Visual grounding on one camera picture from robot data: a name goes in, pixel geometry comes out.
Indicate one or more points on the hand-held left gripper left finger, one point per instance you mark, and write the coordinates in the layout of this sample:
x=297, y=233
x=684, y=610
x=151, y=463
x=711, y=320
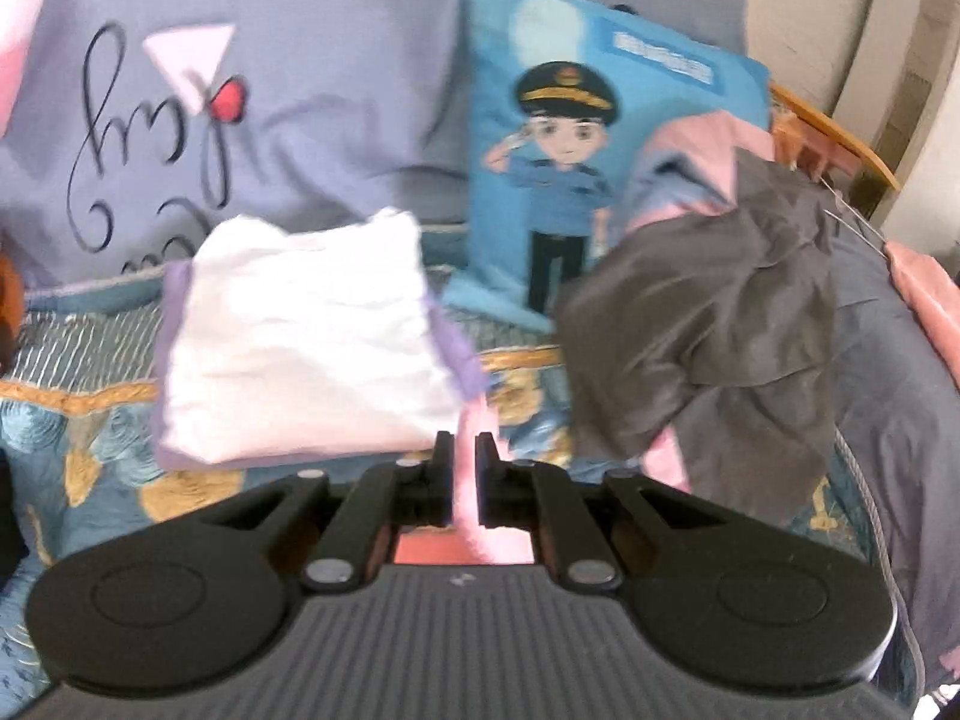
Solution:
x=442, y=465

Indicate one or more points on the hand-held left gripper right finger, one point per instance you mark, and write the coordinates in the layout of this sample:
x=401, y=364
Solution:
x=487, y=465

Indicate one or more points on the pink fleece garment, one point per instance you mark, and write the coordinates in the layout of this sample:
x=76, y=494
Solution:
x=487, y=544

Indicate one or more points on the pink striped cloth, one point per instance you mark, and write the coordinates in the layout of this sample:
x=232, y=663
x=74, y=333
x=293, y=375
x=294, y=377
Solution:
x=667, y=461

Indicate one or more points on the white folded garment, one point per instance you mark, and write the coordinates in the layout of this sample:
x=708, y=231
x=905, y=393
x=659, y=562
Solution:
x=300, y=345

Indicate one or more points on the dark grey crumpled garment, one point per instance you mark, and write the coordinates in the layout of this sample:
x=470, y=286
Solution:
x=697, y=315

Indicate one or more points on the blue cartoon officer pillow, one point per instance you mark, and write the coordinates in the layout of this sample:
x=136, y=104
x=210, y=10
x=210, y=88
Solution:
x=525, y=187

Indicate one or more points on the blue floral quilted bedspread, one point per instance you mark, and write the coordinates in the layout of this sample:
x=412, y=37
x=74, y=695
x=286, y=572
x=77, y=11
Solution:
x=90, y=420

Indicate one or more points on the lilac script print pillow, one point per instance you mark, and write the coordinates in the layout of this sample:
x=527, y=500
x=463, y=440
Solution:
x=315, y=90

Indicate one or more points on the grey duvet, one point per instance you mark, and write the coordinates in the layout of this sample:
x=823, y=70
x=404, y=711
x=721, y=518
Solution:
x=892, y=405

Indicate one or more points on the red panda plush toy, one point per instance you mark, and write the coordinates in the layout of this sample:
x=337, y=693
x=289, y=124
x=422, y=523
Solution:
x=9, y=315

